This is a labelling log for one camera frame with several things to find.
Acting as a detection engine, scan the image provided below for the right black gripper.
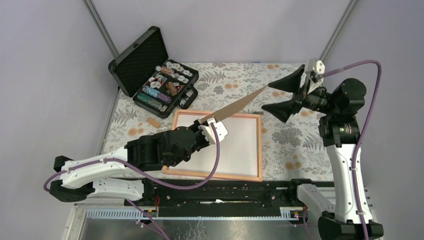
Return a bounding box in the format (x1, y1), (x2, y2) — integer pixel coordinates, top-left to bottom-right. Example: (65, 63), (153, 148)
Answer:
(260, 64), (336, 123)

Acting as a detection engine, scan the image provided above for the brown cardboard backing board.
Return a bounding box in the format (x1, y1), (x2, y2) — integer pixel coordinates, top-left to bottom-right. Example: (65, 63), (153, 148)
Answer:
(199, 86), (267, 124)

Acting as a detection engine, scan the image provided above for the wooden picture frame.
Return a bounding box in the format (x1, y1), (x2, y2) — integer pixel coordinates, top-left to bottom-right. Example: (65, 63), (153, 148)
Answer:
(161, 109), (264, 183)

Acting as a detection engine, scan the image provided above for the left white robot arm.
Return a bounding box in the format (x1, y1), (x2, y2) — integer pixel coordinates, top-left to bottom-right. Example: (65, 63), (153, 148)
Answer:
(43, 123), (220, 206)

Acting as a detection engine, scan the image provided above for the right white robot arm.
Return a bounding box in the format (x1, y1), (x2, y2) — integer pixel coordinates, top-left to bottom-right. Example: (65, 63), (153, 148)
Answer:
(262, 65), (384, 240)

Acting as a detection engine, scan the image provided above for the small wooden block upper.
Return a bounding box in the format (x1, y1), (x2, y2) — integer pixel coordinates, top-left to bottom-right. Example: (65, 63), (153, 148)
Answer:
(146, 117), (161, 129)

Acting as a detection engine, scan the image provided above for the purple poker chip stack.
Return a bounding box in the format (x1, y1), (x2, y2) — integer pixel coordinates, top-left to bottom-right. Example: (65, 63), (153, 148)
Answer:
(156, 92), (172, 104)

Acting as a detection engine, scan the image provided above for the floral patterned table mat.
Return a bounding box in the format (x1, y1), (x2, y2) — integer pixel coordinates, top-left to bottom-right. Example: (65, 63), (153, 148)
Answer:
(100, 63), (333, 181)

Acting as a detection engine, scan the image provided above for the light blue chip stack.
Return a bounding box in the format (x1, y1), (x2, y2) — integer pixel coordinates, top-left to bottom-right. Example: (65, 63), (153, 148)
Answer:
(142, 85), (161, 98)

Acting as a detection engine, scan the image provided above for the orange poker chip stack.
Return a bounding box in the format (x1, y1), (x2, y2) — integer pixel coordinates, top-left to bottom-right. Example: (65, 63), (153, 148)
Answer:
(165, 81), (178, 96)

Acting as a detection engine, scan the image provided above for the green poker chip stack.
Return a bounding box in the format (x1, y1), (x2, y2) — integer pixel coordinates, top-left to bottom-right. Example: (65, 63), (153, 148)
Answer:
(136, 93), (163, 110)

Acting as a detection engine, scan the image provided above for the black poker chip case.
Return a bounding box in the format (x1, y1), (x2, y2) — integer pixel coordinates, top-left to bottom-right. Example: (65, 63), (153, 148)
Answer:
(108, 26), (200, 119)

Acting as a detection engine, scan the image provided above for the orange chip stack rear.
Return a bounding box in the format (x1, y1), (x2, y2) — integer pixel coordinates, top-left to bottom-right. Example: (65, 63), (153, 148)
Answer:
(160, 66), (175, 76)

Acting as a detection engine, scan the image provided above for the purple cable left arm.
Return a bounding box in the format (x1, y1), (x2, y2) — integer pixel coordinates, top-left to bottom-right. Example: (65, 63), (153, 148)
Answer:
(43, 122), (221, 240)

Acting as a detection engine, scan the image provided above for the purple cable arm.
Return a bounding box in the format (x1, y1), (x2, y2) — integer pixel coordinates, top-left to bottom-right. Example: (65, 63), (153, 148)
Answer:
(43, 122), (221, 240)
(303, 59), (382, 240)

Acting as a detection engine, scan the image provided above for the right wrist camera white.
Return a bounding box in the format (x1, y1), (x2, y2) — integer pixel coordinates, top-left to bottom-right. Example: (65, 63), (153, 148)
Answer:
(304, 58), (326, 81)

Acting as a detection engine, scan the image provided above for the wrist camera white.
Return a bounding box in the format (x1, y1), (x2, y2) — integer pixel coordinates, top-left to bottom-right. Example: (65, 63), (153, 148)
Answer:
(304, 58), (326, 81)
(199, 118), (229, 145)

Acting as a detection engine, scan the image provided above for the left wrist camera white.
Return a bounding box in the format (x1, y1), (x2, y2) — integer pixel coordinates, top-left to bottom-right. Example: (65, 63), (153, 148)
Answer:
(199, 118), (229, 145)

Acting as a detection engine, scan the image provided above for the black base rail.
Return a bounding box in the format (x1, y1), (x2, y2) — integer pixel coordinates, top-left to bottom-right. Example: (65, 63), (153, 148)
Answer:
(124, 177), (332, 219)

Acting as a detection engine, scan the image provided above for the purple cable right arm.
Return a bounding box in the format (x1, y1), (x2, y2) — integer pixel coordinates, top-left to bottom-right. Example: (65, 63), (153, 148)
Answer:
(303, 59), (382, 240)

